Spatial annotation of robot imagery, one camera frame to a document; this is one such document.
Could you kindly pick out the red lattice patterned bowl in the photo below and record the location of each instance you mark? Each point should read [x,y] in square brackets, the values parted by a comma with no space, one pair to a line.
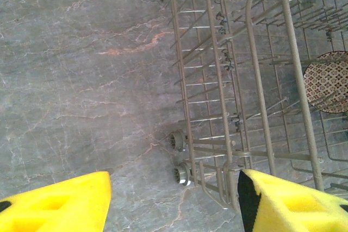
[329,80]

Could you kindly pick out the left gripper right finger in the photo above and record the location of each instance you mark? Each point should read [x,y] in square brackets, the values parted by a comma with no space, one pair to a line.
[293,207]

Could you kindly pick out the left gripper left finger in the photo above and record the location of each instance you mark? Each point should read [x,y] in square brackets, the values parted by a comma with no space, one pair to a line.
[54,207]

